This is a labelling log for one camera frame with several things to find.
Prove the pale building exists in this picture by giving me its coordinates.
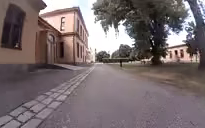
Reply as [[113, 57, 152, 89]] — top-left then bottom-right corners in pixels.
[[85, 47, 97, 64]]

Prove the grass field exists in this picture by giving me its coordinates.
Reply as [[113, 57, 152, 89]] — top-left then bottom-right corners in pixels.
[[106, 61, 205, 98]]

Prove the trimmed green hedge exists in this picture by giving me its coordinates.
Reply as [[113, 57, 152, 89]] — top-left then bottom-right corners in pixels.
[[101, 57, 130, 64]]

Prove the grey asphalt road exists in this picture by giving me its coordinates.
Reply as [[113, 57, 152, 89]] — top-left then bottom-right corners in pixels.
[[39, 63, 205, 128]]

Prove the cobblestone ramp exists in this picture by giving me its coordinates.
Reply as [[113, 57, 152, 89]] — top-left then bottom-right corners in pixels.
[[53, 63, 88, 72]]

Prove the black lamp post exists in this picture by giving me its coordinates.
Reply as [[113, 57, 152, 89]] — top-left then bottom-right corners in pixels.
[[118, 58, 124, 68]]

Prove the grey asphalt pavement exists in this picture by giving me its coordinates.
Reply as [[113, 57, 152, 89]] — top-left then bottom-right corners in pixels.
[[0, 64, 91, 128]]

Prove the tall yellow building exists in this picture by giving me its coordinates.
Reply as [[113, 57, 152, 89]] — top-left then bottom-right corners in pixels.
[[0, 0, 91, 73]]

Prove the row of trees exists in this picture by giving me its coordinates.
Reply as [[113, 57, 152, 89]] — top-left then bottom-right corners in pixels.
[[95, 43, 138, 63]]

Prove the large leafy tree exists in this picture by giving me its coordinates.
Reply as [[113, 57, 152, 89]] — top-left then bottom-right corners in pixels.
[[91, 0, 191, 67]]

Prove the low pink building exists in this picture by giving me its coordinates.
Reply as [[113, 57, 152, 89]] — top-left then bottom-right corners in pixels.
[[163, 38, 205, 64]]

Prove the tree with leaning trunk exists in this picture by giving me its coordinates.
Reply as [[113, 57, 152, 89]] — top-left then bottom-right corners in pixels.
[[184, 0, 205, 71]]

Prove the cobblestone strip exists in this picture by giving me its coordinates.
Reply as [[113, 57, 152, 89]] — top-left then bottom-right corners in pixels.
[[0, 64, 97, 128]]

